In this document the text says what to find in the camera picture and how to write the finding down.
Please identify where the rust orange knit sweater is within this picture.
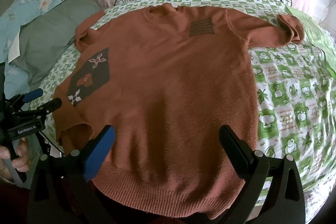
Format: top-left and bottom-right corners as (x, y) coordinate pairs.
(53, 3), (304, 219)

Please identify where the person's left hand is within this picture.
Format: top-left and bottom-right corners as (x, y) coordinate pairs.
(0, 137), (31, 181)

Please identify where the grey green pillow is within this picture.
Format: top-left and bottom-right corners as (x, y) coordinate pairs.
(11, 0), (100, 89)

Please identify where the green white patterned blanket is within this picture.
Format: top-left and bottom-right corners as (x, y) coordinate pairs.
(28, 0), (336, 222)

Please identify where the light blue floral sheet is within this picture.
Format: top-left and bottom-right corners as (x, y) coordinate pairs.
(1, 0), (64, 98)

